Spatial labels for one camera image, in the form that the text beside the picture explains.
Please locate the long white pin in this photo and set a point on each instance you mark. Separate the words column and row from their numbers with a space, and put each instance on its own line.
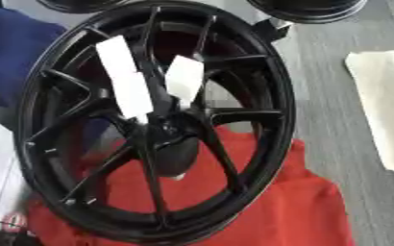
column 125, row 80

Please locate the blue fabric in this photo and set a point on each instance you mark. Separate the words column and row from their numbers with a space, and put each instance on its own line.
column 12, row 54

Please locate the black bracket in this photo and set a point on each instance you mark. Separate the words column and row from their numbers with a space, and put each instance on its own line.
column 272, row 29

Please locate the black round wheel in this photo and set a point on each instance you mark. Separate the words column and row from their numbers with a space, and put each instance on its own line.
column 77, row 5
column 307, row 9

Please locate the short white pin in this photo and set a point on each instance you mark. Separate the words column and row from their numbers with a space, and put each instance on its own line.
column 183, row 78

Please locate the black rounded wheel support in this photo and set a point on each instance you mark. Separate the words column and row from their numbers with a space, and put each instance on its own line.
column 178, row 157

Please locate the black spoked wheel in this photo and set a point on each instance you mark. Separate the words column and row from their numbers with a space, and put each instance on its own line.
column 66, row 96

